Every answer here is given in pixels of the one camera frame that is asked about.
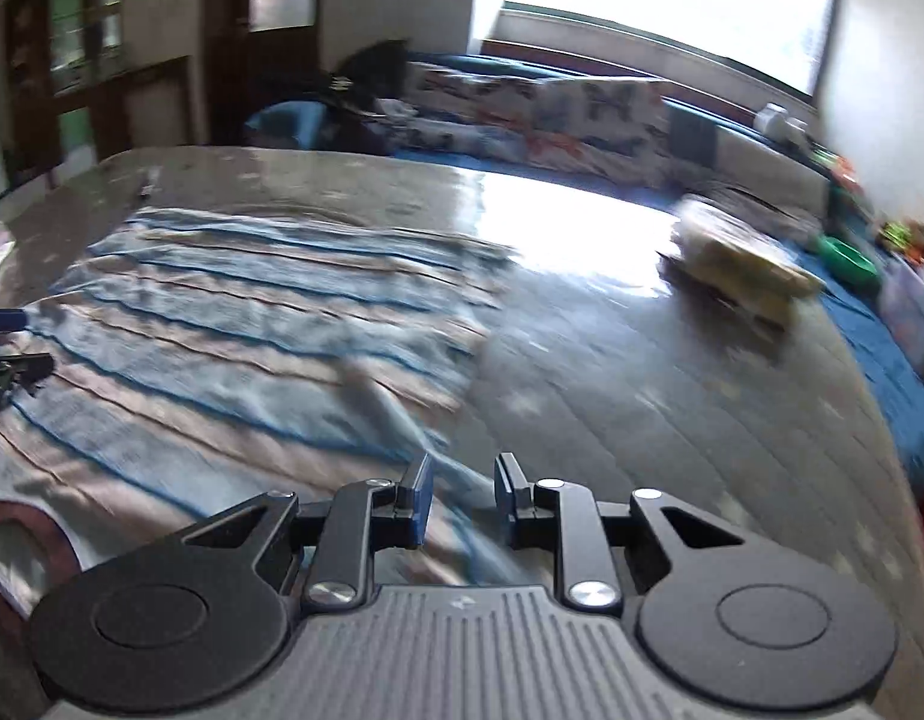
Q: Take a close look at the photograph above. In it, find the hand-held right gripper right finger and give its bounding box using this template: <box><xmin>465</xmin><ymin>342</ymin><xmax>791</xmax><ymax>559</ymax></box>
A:
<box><xmin>493</xmin><ymin>454</ymin><xmax>748</xmax><ymax>610</ymax></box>

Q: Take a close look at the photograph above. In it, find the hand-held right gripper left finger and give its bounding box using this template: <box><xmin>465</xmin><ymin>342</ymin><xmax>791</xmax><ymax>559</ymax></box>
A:
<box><xmin>184</xmin><ymin>451</ymin><xmax>434</xmax><ymax>612</ymax></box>

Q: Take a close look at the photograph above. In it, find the striped blue beige towel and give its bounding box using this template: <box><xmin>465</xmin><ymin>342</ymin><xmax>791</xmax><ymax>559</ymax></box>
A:
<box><xmin>0</xmin><ymin>206</ymin><xmax>538</xmax><ymax>601</ymax></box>

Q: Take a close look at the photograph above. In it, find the grey quilted star table cover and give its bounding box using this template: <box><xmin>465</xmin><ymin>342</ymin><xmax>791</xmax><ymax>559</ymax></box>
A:
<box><xmin>0</xmin><ymin>146</ymin><xmax>924</xmax><ymax>720</ymax></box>

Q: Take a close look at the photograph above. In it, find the wooden glass cabinet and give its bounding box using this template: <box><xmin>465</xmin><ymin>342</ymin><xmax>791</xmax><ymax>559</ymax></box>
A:
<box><xmin>1</xmin><ymin>0</ymin><xmax>193</xmax><ymax>188</ymax></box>

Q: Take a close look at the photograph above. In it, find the yellow blanket in clear bag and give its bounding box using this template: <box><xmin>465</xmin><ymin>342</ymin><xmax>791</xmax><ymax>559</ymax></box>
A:
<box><xmin>657</xmin><ymin>193</ymin><xmax>827</xmax><ymax>331</ymax></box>

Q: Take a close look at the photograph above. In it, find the dark wooden door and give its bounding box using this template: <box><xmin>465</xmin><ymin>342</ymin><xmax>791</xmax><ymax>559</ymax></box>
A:
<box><xmin>203</xmin><ymin>0</ymin><xmax>324</xmax><ymax>143</ymax></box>

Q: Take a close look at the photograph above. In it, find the blue chair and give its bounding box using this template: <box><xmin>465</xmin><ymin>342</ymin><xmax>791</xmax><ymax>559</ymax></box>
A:
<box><xmin>244</xmin><ymin>101</ymin><xmax>328</xmax><ymax>151</ymax></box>

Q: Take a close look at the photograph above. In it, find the flat butterfly print cushion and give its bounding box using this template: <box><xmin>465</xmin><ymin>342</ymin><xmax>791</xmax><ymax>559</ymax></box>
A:
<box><xmin>402</xmin><ymin>116</ymin><xmax>538</xmax><ymax>160</ymax></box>

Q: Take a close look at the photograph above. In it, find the large butterfly print cushion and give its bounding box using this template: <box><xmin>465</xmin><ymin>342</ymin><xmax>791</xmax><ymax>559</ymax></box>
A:
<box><xmin>533</xmin><ymin>79</ymin><xmax>669</xmax><ymax>181</ymax></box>

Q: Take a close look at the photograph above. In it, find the blue sofa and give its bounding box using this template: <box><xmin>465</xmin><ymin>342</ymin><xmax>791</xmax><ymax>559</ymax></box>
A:
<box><xmin>244</xmin><ymin>52</ymin><xmax>924</xmax><ymax>496</ymax></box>

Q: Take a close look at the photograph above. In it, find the black bag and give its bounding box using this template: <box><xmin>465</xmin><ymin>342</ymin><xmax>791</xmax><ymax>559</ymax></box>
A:
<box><xmin>319</xmin><ymin>40</ymin><xmax>410</xmax><ymax>155</ymax></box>

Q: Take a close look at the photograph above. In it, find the long butterfly print cushion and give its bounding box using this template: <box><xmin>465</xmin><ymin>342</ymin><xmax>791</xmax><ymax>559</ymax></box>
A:
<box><xmin>406</xmin><ymin>64</ymin><xmax>542</xmax><ymax>128</ymax></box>

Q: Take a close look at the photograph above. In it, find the green bowl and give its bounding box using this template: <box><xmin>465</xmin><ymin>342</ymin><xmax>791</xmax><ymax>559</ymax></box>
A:
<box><xmin>818</xmin><ymin>235</ymin><xmax>881</xmax><ymax>287</ymax></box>

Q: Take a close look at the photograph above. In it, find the grey cushion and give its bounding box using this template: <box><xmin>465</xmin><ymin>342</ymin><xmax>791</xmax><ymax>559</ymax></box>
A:
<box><xmin>713</xmin><ymin>127</ymin><xmax>834</xmax><ymax>222</ymax></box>

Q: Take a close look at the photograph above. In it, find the clear plastic storage box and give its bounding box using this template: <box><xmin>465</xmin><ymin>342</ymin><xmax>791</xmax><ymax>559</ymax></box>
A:
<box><xmin>878</xmin><ymin>259</ymin><xmax>924</xmax><ymax>361</ymax></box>

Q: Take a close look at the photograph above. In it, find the white plush toy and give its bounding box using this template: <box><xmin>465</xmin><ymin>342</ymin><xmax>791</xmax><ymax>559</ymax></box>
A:
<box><xmin>754</xmin><ymin>101</ymin><xmax>812</xmax><ymax>143</ymax></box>

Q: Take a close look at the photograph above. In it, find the heap of small plush toys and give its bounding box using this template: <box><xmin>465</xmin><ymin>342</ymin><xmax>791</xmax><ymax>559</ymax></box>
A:
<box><xmin>878</xmin><ymin>217</ymin><xmax>924</xmax><ymax>263</ymax></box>

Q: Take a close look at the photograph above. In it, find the window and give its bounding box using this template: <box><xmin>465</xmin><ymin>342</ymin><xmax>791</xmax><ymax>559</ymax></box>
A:
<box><xmin>469</xmin><ymin>0</ymin><xmax>842</xmax><ymax>98</ymax></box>

